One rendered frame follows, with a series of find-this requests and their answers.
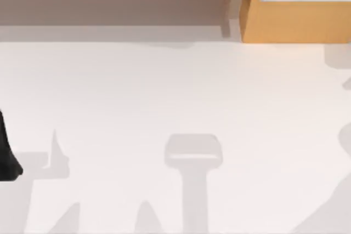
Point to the light wooden cupboard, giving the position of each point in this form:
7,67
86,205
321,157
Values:
296,23

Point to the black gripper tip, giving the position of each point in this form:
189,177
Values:
7,160

